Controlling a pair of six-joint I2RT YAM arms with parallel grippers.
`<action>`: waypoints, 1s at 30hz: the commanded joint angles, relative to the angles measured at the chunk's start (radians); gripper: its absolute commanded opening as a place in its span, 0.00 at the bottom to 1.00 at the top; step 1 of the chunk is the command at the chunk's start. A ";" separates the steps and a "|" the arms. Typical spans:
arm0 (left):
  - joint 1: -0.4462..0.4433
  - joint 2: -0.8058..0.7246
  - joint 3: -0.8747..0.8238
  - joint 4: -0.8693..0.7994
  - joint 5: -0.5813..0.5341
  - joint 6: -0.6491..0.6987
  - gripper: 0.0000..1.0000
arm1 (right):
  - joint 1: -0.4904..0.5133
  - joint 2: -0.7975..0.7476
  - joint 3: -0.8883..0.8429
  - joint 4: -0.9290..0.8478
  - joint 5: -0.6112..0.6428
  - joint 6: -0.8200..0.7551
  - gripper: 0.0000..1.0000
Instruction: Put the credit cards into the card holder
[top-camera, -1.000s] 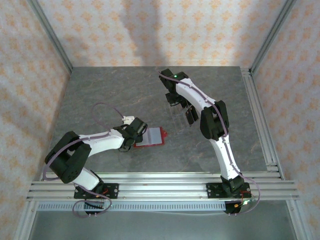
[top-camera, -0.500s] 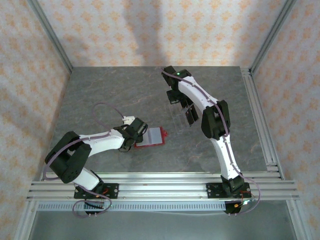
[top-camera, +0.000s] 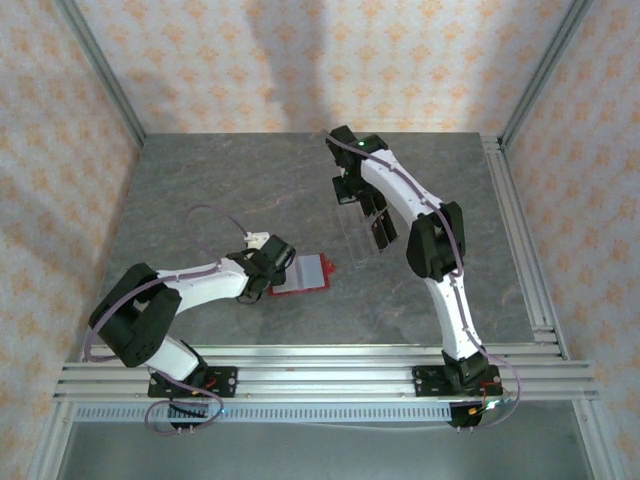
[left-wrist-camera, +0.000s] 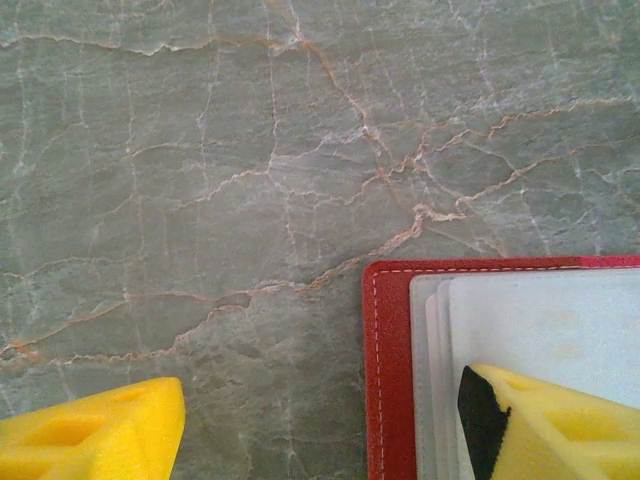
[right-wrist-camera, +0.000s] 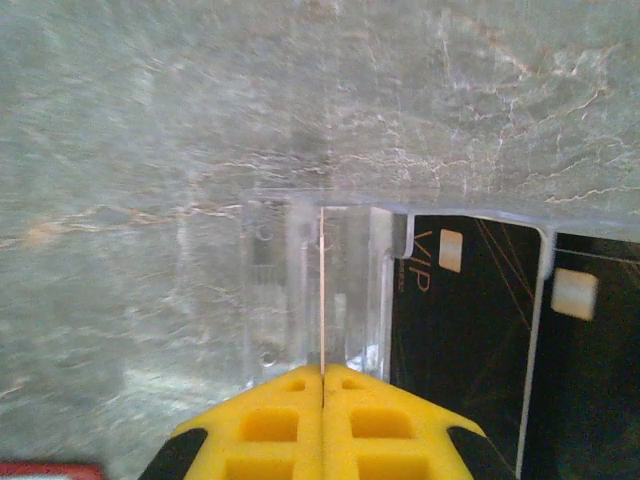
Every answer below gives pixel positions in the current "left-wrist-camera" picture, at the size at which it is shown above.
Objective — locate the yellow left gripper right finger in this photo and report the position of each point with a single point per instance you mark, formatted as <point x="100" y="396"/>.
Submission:
<point x="560" y="435"/>

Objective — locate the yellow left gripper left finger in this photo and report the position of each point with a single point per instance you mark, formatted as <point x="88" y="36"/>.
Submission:
<point x="85" y="440"/>

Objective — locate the red leather card holder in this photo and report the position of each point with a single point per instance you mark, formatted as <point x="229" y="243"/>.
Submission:
<point x="390" y="360"/>

